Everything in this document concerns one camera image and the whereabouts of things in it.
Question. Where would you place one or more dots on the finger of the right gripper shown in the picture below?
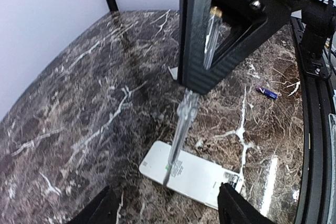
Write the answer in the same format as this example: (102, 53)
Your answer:
(223, 37)
(185, 77)

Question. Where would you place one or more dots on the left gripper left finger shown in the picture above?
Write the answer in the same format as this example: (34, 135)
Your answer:
(101, 209)

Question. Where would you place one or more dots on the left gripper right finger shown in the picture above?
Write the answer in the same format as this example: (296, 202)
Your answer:
(233, 208)

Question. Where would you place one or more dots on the clear test screwdriver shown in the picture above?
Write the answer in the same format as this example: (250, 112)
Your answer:
(187, 109)

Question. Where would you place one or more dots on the white battery cover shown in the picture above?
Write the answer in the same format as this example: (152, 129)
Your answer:
(173, 72)

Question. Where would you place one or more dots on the white remote control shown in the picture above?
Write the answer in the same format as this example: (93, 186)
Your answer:
(192, 176)

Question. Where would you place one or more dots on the blue AAA battery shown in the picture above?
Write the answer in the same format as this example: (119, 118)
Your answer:
(267, 93)

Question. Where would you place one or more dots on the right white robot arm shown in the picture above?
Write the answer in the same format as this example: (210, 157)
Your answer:
(320, 24)

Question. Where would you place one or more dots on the battery inside remote compartment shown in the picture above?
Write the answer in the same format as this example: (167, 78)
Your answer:
(231, 179)

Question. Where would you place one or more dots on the black front rail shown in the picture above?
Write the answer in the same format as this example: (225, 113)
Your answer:
(316, 202)

